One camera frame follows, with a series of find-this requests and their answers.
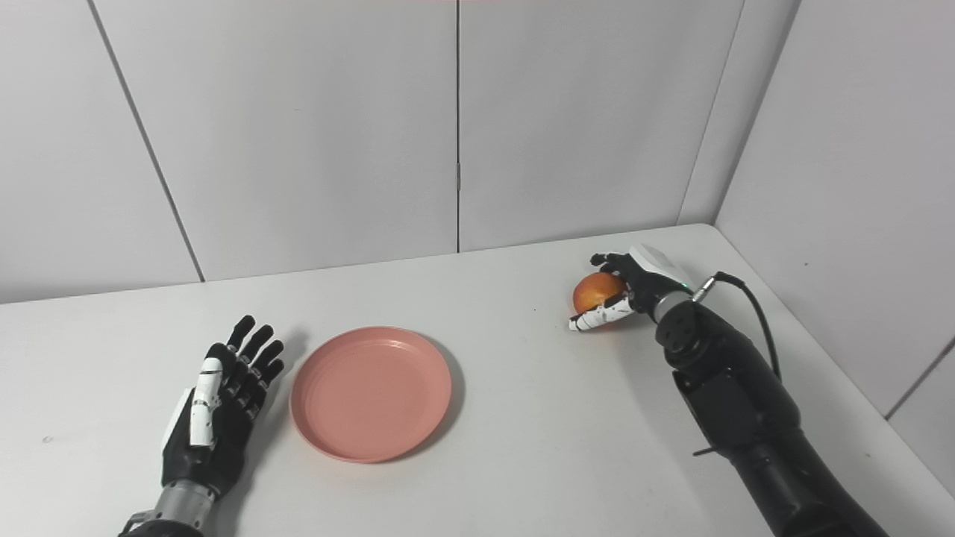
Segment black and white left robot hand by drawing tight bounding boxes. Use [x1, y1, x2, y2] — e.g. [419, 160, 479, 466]
[160, 315, 286, 497]

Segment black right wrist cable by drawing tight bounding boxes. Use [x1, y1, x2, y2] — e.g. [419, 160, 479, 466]
[690, 271, 783, 381]

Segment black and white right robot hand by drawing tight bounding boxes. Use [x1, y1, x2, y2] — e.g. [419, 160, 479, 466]
[569, 244, 698, 333]

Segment pink round plate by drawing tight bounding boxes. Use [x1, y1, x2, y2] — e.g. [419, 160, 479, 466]
[289, 326, 453, 464]

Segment red yellow pomegranate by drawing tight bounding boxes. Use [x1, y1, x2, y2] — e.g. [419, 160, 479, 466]
[572, 272, 627, 326]

